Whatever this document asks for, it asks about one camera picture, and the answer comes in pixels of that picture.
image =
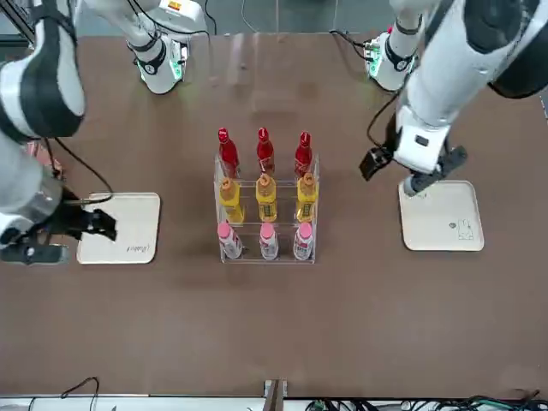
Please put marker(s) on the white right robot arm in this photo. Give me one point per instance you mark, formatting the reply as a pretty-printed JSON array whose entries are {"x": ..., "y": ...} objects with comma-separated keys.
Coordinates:
[{"x": 47, "y": 85}]

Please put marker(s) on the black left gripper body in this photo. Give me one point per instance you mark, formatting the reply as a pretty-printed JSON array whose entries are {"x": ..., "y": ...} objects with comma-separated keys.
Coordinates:
[{"x": 451, "y": 160}]

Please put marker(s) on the pink-capped white milk bottle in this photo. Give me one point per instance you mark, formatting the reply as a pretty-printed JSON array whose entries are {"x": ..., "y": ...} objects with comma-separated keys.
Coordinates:
[
  {"x": 269, "y": 243},
  {"x": 303, "y": 243},
  {"x": 229, "y": 242}
]

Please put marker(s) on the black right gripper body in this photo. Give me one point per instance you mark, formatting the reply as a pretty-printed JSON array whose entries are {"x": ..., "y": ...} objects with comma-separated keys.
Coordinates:
[{"x": 68, "y": 218}]

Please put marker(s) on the clear acrylic tiered shelf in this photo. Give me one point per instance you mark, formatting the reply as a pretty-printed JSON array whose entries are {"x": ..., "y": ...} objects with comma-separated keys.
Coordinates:
[{"x": 284, "y": 188}]

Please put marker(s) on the pale rectangular rabbit-print tray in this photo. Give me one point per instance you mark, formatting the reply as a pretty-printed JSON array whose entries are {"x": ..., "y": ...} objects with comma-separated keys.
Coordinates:
[
  {"x": 445, "y": 218},
  {"x": 137, "y": 222}
]

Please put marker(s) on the pink plastic basket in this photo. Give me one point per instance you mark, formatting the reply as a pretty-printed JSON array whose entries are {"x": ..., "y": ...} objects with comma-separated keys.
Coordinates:
[{"x": 36, "y": 150}]

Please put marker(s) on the white control box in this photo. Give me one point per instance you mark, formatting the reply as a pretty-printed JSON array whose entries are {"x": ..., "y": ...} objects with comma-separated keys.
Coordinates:
[{"x": 184, "y": 10}]

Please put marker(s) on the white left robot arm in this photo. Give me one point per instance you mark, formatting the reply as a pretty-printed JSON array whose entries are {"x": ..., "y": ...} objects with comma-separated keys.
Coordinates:
[{"x": 471, "y": 64}]

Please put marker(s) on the yellow pear drink bottle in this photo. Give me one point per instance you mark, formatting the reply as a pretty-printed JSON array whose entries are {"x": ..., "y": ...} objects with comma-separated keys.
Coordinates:
[
  {"x": 231, "y": 201},
  {"x": 306, "y": 199},
  {"x": 266, "y": 199}
]

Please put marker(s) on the aluminium frame post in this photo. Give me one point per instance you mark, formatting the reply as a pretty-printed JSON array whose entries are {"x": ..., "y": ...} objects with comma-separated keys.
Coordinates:
[{"x": 275, "y": 394}]

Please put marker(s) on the red cola bottle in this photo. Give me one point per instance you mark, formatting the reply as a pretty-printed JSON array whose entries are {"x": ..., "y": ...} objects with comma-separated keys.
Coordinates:
[
  {"x": 303, "y": 154},
  {"x": 265, "y": 150},
  {"x": 228, "y": 152}
]

